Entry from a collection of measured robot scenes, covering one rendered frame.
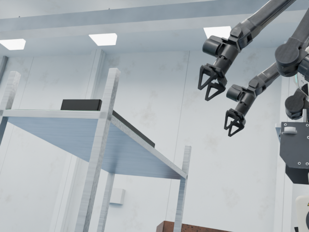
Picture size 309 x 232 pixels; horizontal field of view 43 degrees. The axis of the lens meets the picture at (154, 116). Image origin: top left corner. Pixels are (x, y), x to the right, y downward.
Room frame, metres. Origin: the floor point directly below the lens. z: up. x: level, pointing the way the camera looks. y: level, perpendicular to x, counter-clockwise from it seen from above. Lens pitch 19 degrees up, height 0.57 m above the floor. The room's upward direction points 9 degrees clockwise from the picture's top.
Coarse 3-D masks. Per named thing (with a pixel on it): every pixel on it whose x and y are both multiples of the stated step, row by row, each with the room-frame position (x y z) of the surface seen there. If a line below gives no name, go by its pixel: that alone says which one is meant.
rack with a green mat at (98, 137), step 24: (0, 120) 1.33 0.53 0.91; (24, 120) 1.33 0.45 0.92; (48, 120) 1.28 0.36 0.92; (72, 120) 1.23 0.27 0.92; (96, 120) 1.19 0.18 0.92; (0, 144) 1.35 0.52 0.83; (72, 144) 1.59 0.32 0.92; (96, 144) 1.16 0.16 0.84; (120, 144) 1.45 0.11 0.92; (144, 144) 1.44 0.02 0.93; (96, 168) 1.16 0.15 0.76; (120, 168) 1.96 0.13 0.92; (144, 168) 1.85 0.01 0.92; (168, 168) 1.76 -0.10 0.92
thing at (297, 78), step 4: (308, 48) 1.24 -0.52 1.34; (292, 76) 1.40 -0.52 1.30; (296, 76) 1.36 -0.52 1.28; (300, 76) 1.32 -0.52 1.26; (296, 80) 1.39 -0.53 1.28; (300, 80) 1.35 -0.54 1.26; (304, 80) 1.31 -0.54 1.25; (296, 84) 1.43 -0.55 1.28; (300, 84) 1.39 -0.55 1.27; (304, 84) 1.35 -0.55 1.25; (300, 88) 1.43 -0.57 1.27; (304, 88) 1.38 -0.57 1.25; (304, 92) 1.42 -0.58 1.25; (308, 92) 1.38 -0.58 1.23; (308, 96) 1.42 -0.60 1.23
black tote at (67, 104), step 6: (66, 102) 1.44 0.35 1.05; (72, 102) 1.43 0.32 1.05; (78, 102) 1.42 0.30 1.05; (84, 102) 1.40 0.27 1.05; (90, 102) 1.39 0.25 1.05; (96, 102) 1.38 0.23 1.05; (66, 108) 1.44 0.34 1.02; (72, 108) 1.42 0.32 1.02; (78, 108) 1.41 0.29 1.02; (84, 108) 1.40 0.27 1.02; (90, 108) 1.39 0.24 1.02; (96, 108) 1.38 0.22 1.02; (114, 114) 1.49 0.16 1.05; (120, 120) 1.54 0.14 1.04; (132, 126) 1.64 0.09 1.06; (138, 132) 1.71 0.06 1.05; (144, 138) 1.77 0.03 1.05; (150, 144) 1.84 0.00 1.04
